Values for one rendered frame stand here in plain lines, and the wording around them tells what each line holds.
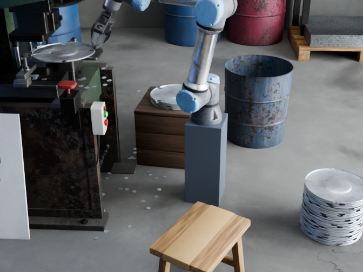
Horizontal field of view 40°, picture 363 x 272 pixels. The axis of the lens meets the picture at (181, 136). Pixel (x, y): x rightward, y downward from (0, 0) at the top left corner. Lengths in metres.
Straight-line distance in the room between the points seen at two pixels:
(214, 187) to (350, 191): 0.65
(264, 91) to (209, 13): 1.02
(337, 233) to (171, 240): 0.86
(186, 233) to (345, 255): 0.82
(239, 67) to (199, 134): 0.99
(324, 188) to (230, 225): 0.61
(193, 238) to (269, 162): 1.24
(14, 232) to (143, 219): 0.61
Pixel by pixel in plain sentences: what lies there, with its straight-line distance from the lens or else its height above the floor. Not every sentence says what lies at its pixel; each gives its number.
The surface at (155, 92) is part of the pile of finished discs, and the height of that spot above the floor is 0.39.
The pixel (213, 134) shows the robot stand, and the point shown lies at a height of 0.41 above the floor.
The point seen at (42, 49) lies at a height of 0.78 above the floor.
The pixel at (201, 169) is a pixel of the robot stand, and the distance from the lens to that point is 2.45.
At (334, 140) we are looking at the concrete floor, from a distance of 3.30.
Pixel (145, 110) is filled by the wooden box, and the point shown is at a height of 0.35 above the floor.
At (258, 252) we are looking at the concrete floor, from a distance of 2.30.
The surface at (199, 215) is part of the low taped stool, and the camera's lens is 1.94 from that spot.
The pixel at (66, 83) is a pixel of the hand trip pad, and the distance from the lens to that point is 2.06.
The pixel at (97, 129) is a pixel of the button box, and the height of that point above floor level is 0.52.
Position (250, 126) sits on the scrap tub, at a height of 0.16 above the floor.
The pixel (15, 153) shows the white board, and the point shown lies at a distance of 2.32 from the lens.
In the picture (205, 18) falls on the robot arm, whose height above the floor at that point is 1.00.
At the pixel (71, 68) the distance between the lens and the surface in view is 2.35.
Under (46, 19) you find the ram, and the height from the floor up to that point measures 0.95.
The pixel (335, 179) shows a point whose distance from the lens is 2.42.
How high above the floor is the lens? 1.49
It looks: 28 degrees down
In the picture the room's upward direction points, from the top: 1 degrees counter-clockwise
